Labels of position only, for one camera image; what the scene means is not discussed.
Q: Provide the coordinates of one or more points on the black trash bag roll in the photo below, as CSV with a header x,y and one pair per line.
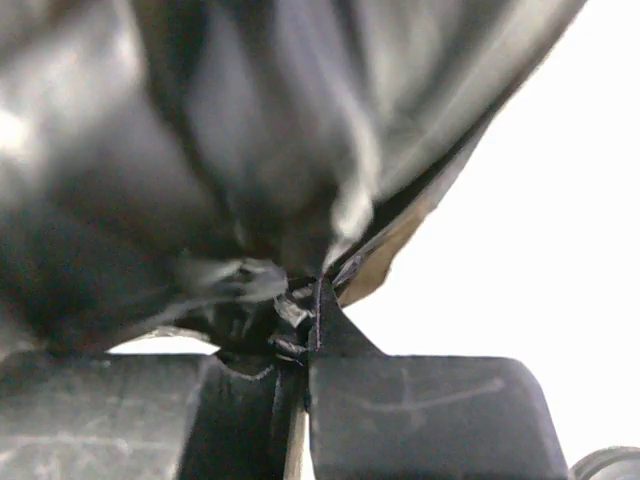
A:
x,y
205,163

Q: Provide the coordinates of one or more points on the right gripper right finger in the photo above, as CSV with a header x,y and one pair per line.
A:
x,y
377,416

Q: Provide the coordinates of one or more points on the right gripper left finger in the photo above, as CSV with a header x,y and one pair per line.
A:
x,y
221,416

